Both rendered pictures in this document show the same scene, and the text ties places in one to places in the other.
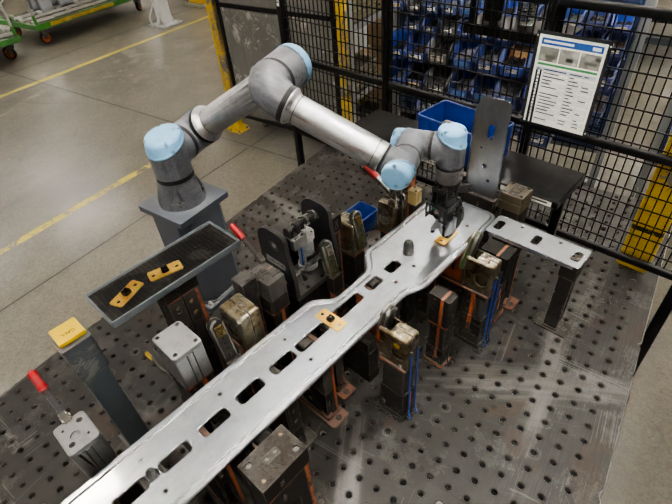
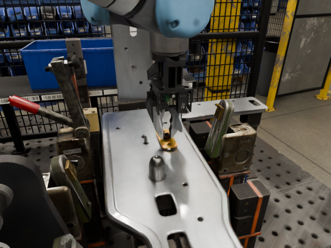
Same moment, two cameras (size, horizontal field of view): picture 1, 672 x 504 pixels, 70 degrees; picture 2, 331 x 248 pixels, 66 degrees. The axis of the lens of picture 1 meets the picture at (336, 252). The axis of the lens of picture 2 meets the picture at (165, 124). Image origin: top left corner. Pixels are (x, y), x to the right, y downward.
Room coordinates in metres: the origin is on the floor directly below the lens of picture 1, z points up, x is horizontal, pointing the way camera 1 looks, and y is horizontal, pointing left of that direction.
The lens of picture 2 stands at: (0.84, 0.12, 1.34)
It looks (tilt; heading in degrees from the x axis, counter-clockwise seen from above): 29 degrees down; 300
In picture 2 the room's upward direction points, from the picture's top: straight up
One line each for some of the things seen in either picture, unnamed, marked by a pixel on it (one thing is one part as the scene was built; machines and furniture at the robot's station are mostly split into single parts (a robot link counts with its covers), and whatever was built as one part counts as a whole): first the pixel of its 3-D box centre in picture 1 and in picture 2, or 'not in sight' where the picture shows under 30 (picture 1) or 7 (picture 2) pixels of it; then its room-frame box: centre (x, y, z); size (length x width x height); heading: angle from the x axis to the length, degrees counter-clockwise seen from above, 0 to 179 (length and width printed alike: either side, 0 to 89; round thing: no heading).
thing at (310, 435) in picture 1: (280, 407); not in sight; (0.68, 0.18, 0.84); 0.13 x 0.11 x 0.29; 44
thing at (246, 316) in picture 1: (252, 353); not in sight; (0.83, 0.25, 0.89); 0.13 x 0.11 x 0.38; 44
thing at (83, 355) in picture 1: (107, 390); not in sight; (0.72, 0.61, 0.92); 0.08 x 0.08 x 0.44; 44
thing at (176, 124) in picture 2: (449, 229); (177, 124); (1.08, -0.34, 1.06); 0.06 x 0.03 x 0.09; 134
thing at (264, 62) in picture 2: not in sight; (273, 66); (1.30, -3.55, 0.36); 0.50 x 0.50 x 0.73
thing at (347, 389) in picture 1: (331, 353); not in sight; (0.84, 0.04, 0.84); 0.13 x 0.05 x 0.29; 44
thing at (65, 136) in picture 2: (390, 241); (83, 192); (1.27, -0.19, 0.88); 0.07 x 0.06 x 0.35; 44
